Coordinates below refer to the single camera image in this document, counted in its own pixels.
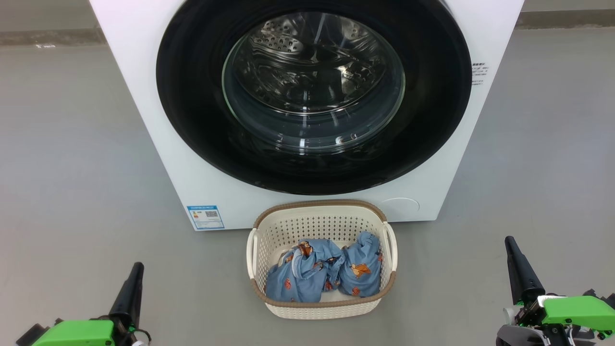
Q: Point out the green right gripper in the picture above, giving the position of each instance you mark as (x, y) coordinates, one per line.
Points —
(576, 317)

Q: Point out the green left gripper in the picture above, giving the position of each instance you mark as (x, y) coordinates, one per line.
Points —
(77, 334)

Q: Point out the blue bear-print garment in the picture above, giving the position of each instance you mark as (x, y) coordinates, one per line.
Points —
(360, 283)
(298, 283)

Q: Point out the glass washing machine door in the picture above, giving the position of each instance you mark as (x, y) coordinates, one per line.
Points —
(192, 120)

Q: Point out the white front-load washing machine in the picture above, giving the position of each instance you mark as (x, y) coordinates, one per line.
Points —
(144, 144)

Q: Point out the blue energy label sticker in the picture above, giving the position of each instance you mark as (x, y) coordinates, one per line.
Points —
(205, 217)

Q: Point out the round white filter cover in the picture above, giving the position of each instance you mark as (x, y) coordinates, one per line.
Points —
(399, 211)

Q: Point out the cream perforated laundry basket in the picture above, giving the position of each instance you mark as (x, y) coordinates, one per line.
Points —
(317, 221)

